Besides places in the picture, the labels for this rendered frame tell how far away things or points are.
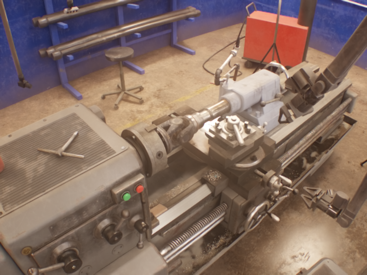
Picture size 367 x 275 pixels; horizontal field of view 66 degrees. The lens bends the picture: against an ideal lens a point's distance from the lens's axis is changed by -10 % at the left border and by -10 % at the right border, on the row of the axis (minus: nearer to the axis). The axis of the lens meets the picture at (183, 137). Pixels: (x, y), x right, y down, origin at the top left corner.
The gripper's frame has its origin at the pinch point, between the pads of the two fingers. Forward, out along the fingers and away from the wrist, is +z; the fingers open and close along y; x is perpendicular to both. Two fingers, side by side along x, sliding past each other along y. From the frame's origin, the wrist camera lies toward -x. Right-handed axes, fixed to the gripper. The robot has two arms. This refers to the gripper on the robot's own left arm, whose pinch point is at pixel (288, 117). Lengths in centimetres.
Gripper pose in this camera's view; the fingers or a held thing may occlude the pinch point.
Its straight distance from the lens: 125.1
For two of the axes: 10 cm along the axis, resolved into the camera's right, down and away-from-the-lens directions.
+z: -2.7, 4.1, 8.7
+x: 4.7, 8.5, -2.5
